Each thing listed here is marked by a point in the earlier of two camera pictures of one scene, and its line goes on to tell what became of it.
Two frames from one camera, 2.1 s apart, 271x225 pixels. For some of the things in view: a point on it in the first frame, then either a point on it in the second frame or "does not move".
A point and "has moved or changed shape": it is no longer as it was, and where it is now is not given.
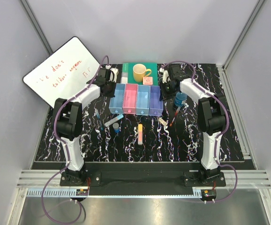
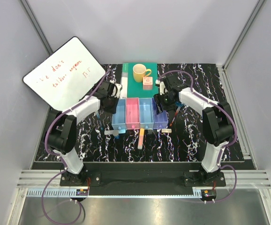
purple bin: (156, 107) has moved or changed shape
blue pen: (98, 116) does not move
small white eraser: (162, 121) -> (166, 130)
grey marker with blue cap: (112, 120) -> (115, 132)
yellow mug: (139, 72) does not move
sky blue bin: (142, 104) -> (146, 113)
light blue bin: (116, 104) has moved or changed shape
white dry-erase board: (66, 71) does not move
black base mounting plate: (190, 173) does not move
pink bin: (130, 98) -> (132, 113)
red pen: (177, 109) does not move
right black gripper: (164, 95) -> (159, 99)
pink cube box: (147, 80) does not move
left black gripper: (111, 94) -> (113, 110)
